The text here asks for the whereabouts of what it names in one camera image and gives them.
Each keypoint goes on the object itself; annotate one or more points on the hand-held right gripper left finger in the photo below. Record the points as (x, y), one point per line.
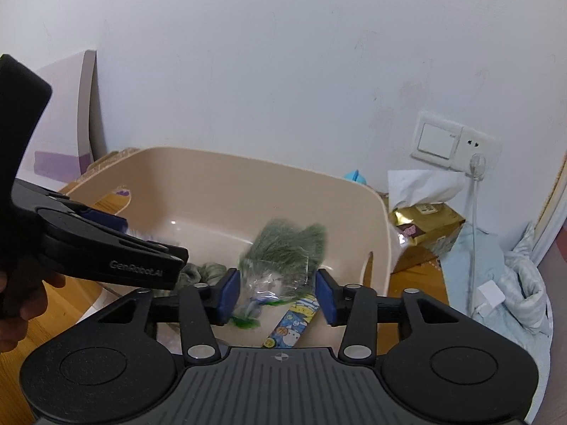
(231, 294)

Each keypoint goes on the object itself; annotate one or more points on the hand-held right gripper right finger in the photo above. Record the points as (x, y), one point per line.
(325, 296)

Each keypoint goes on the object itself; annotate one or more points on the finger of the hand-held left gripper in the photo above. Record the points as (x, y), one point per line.
(106, 221)

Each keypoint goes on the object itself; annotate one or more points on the grey-green cloth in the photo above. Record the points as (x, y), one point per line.
(208, 272)

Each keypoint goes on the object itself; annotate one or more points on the green furry item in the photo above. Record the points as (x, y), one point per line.
(283, 248)

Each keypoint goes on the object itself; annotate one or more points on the beige plastic basket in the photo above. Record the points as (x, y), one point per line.
(199, 195)

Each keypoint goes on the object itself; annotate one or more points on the person's left hand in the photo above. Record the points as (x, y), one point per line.
(22, 327)

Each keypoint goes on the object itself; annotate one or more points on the blue cartoon print packet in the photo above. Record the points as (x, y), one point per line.
(290, 323)

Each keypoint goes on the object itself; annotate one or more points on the white and purple board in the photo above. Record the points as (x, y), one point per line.
(62, 119)

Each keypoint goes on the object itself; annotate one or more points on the gold tissue pack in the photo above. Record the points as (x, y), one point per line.
(425, 225)

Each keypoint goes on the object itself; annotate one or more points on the small blue object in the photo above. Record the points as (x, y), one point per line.
(356, 177)

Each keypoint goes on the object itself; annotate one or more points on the white tissue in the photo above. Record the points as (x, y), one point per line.
(421, 186)

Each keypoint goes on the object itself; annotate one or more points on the white charger adapter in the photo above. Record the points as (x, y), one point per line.
(491, 296)

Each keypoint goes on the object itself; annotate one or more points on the light blue blanket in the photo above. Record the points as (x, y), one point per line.
(518, 274)

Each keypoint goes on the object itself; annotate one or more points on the white plug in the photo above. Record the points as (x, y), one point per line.
(477, 166)

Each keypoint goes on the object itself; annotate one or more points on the white wall switch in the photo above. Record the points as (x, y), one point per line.
(436, 139)

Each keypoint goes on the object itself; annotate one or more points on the white wall socket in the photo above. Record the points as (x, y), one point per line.
(480, 141)

